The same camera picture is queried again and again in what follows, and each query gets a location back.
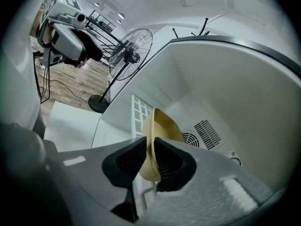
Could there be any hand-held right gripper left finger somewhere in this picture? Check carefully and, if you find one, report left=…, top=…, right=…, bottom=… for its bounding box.
left=57, top=136, right=148, bottom=222

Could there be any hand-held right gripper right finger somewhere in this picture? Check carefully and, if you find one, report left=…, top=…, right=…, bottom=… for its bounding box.
left=138, top=137, right=286, bottom=226

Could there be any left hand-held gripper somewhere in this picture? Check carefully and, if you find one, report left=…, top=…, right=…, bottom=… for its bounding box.
left=37, top=0, right=103, bottom=68

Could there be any yellow plastic container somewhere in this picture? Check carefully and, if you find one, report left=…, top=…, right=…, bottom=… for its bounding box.
left=138, top=107, right=186, bottom=182

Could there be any black mini fridge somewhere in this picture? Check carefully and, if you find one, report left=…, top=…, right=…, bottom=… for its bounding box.
left=91, top=35, right=301, bottom=226

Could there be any person's left forearm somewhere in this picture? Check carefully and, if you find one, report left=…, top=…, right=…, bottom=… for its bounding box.
left=30, top=7, right=53, bottom=46

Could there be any black metal staircase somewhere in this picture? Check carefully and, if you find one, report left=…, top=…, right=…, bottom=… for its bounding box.
left=85, top=9, right=124, bottom=61

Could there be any white dish rack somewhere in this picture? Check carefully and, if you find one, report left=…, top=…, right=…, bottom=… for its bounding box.
left=131, top=94, right=158, bottom=211

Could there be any white square table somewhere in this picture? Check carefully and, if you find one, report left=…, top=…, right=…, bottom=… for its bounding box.
left=44, top=101, right=111, bottom=153

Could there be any black standing fan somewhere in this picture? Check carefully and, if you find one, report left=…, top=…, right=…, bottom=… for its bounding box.
left=88, top=28, right=153, bottom=114

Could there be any black coat rack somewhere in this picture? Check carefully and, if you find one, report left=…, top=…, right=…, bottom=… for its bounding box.
left=172, top=17, right=210, bottom=37

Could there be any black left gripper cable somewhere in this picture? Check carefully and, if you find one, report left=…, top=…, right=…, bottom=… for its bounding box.
left=32, top=52, right=51, bottom=105

